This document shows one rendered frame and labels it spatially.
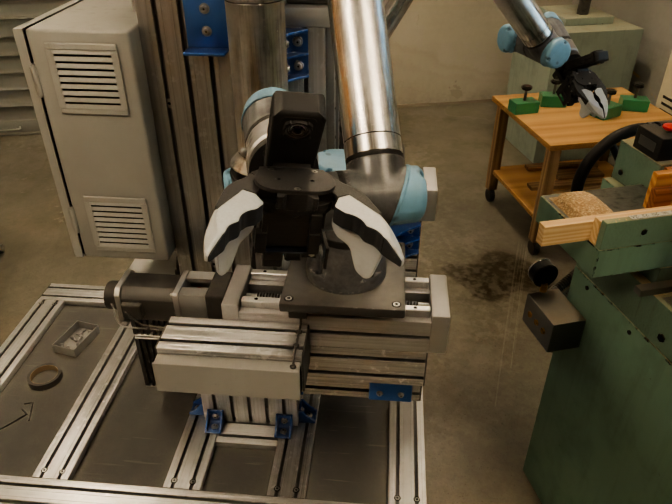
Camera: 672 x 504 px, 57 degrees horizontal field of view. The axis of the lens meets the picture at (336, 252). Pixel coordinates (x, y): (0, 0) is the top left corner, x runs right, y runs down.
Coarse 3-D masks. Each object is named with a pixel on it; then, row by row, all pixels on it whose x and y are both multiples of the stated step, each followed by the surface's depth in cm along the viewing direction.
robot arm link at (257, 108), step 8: (264, 88) 74; (272, 88) 74; (280, 88) 74; (256, 96) 72; (264, 96) 71; (248, 104) 73; (256, 104) 70; (264, 104) 69; (248, 112) 71; (256, 112) 69; (264, 112) 67; (248, 120) 69; (256, 120) 67; (248, 128) 68
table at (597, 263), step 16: (592, 192) 127; (608, 192) 127; (624, 192) 127; (640, 192) 127; (544, 208) 125; (624, 208) 121; (640, 208) 121; (576, 256) 116; (592, 256) 111; (608, 256) 110; (624, 256) 111; (640, 256) 112; (656, 256) 113; (592, 272) 111; (608, 272) 112; (624, 272) 113
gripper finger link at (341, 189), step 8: (336, 184) 56; (344, 184) 57; (336, 192) 55; (344, 192) 55; (352, 192) 55; (360, 192) 56; (320, 200) 55; (328, 200) 55; (336, 200) 55; (360, 200) 54; (368, 200) 55; (376, 208) 53
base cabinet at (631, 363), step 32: (576, 288) 139; (608, 320) 129; (576, 352) 142; (608, 352) 130; (640, 352) 120; (576, 384) 144; (608, 384) 132; (640, 384) 121; (544, 416) 161; (576, 416) 146; (608, 416) 133; (640, 416) 122; (544, 448) 163; (576, 448) 147; (608, 448) 134; (640, 448) 124; (544, 480) 165; (576, 480) 149; (608, 480) 136; (640, 480) 125
